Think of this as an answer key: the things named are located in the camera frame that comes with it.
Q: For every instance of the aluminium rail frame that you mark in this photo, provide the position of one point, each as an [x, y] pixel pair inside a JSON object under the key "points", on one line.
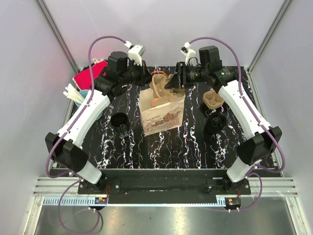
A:
{"points": [[54, 191]]}

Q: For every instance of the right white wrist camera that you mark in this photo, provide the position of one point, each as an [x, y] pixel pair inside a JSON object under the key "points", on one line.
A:
{"points": [[188, 52]]}

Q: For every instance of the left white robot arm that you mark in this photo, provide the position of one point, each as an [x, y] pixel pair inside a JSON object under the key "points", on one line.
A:
{"points": [[65, 146]]}

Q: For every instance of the black cup stack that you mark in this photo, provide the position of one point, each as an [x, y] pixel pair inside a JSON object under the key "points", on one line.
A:
{"points": [[121, 124], [215, 123]]}

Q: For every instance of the red napkin stack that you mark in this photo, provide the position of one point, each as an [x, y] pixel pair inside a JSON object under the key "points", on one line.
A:
{"points": [[83, 79]]}

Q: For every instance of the black cup stack left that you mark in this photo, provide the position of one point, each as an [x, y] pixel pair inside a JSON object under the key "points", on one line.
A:
{"points": [[121, 124]]}

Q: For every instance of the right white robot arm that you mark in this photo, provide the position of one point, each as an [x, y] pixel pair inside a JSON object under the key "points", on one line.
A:
{"points": [[261, 137]]}

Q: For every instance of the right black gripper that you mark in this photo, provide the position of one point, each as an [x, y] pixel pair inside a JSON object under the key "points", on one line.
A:
{"points": [[179, 80]]}

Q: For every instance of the white stirrer sticks bundle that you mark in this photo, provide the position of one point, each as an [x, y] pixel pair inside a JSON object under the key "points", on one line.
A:
{"points": [[73, 94]]}

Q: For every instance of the cream bear paper bag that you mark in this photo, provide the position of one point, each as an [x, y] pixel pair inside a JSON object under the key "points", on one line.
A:
{"points": [[157, 115]]}

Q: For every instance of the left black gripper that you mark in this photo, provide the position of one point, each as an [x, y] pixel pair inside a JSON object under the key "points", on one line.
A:
{"points": [[145, 76]]}

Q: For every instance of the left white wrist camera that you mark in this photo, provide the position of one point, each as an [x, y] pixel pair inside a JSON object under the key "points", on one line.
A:
{"points": [[135, 52]]}

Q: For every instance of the brown pulp cup carrier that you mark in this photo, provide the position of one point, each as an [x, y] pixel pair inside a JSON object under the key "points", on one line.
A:
{"points": [[158, 86]]}

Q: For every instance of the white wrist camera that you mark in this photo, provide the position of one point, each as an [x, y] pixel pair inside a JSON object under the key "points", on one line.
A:
{"points": [[135, 52], [188, 52]]}

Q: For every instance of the black cup stack right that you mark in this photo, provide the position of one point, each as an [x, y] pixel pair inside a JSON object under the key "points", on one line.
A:
{"points": [[215, 123]]}

